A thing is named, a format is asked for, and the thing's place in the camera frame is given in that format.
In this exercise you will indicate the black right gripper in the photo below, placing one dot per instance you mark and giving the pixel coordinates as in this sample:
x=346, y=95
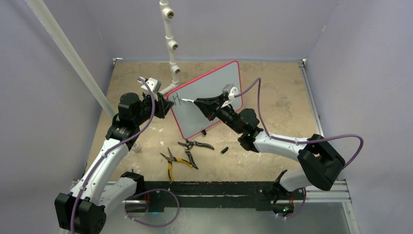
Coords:
x=211, y=105

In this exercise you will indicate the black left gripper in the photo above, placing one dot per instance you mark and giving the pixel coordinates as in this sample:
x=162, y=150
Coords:
x=162, y=106

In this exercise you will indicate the black whiteboard marker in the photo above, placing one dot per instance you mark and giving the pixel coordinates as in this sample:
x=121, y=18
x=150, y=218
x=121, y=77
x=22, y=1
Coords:
x=187, y=100

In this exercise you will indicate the pink framed whiteboard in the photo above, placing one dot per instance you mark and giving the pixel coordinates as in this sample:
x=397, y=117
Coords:
x=189, y=118

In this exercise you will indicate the black marker cap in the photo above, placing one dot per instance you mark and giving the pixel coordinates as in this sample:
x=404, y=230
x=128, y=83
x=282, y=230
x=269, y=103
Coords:
x=223, y=151

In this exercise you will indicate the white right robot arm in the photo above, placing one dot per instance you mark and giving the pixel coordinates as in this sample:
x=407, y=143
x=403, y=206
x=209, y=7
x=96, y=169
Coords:
x=320, y=163

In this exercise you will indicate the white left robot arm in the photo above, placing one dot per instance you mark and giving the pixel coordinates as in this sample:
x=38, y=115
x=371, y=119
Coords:
x=84, y=209

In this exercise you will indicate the white pvc pipe stand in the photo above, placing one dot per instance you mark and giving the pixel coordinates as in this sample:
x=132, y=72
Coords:
x=168, y=15

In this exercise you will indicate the white diagonal pole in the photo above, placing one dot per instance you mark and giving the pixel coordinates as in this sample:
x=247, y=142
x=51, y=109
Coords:
x=50, y=24

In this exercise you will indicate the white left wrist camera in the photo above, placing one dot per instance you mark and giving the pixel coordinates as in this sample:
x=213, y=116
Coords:
x=151, y=84

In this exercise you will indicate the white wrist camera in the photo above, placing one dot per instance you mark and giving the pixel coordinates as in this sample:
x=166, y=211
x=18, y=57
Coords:
x=151, y=84
x=230, y=91

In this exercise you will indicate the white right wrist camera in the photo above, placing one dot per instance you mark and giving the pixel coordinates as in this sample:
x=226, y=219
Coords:
x=230, y=91

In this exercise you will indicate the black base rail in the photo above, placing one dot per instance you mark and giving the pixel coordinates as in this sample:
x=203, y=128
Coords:
x=258, y=195

